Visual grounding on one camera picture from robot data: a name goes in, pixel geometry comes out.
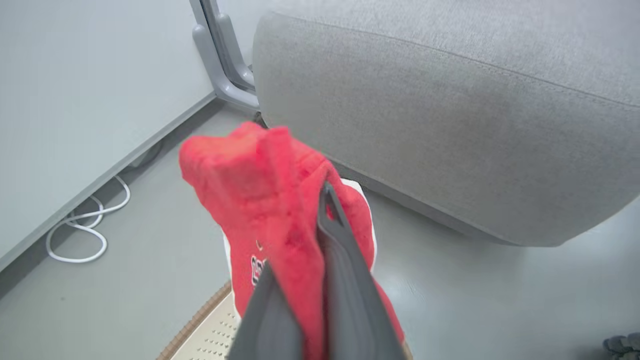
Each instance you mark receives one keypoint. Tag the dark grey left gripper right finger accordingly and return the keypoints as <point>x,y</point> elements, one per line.
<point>350,300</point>

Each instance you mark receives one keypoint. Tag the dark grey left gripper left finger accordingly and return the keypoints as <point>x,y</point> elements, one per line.
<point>267,330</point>

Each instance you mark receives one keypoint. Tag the red and white garment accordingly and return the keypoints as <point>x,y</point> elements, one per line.
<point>260,200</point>

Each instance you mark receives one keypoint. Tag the grey fabric sofa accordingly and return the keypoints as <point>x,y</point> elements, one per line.
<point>450,125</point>

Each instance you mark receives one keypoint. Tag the white laundry basket brown rim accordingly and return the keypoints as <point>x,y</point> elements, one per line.
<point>210,340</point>

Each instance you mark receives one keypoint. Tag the grey curved partition leg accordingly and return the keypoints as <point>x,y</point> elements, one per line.
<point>234,57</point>
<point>220,85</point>

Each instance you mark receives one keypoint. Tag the dark grey knobbly object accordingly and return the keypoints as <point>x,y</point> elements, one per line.
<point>625,347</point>

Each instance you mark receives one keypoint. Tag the narrow light grey partition panel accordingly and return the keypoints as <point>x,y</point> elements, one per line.
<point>247,20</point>

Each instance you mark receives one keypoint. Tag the large light grey partition panel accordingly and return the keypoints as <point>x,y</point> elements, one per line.
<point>75,100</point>

